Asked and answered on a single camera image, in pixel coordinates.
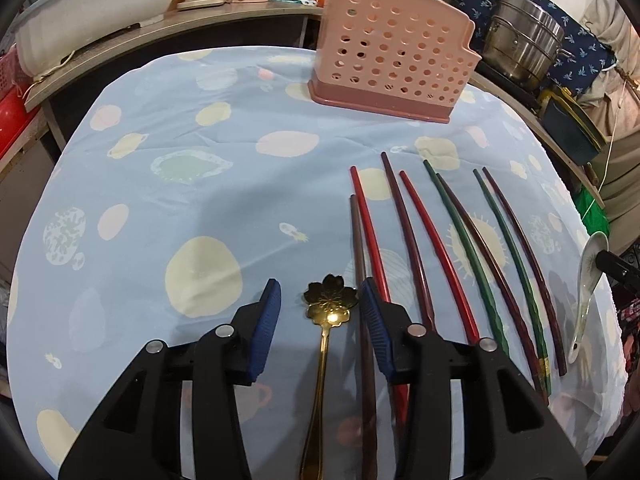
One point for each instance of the green chopstick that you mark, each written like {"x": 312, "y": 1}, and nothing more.
{"x": 465, "y": 240}
{"x": 510, "y": 250}

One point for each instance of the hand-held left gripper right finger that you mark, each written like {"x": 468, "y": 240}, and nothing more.
{"x": 375, "y": 325}

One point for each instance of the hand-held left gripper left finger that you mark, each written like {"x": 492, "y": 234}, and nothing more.
{"x": 267, "y": 325}

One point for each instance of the pink plastic basket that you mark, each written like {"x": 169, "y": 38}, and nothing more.
{"x": 7, "y": 72}

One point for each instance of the gold flower spoon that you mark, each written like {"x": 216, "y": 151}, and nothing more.
{"x": 330, "y": 302}

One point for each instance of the white ceramic spoon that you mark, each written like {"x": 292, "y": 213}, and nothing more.
{"x": 592, "y": 260}

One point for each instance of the black induction cooktop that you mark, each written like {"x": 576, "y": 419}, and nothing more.
{"x": 520, "y": 92}

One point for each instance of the red plastic basin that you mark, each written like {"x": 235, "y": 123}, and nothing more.
{"x": 15, "y": 125}

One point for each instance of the wood grain counter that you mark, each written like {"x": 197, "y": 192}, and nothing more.
{"x": 150, "y": 30}

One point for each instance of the red chopstick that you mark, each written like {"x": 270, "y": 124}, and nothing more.
{"x": 435, "y": 245}
{"x": 367, "y": 230}

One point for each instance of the dark teal bowl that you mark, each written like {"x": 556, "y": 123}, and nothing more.
{"x": 565, "y": 130}

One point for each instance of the steel steamer pot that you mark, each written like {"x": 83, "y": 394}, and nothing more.
{"x": 520, "y": 40}

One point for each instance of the navy floral cloth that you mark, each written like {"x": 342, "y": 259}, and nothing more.
{"x": 585, "y": 50}

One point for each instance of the beige curtain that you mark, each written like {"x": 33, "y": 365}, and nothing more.
{"x": 620, "y": 20}

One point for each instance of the green plastic bag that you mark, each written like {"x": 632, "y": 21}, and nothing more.
{"x": 592, "y": 215}

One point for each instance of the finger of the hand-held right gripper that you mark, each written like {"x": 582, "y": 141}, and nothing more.
{"x": 617, "y": 266}

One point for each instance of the wet wipes pack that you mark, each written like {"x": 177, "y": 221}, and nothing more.
{"x": 290, "y": 0}

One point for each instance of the pink perforated utensil holder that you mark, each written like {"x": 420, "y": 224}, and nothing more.
{"x": 390, "y": 40}

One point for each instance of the blue printed tablecloth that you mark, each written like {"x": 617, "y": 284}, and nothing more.
{"x": 175, "y": 185}

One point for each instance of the maroon chopstick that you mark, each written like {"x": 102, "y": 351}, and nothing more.
{"x": 405, "y": 225}
{"x": 490, "y": 260}
{"x": 530, "y": 255}

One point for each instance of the white dish drainer box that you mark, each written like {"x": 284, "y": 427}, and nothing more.
{"x": 90, "y": 10}

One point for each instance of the brown chopstick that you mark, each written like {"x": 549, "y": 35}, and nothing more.
{"x": 357, "y": 250}

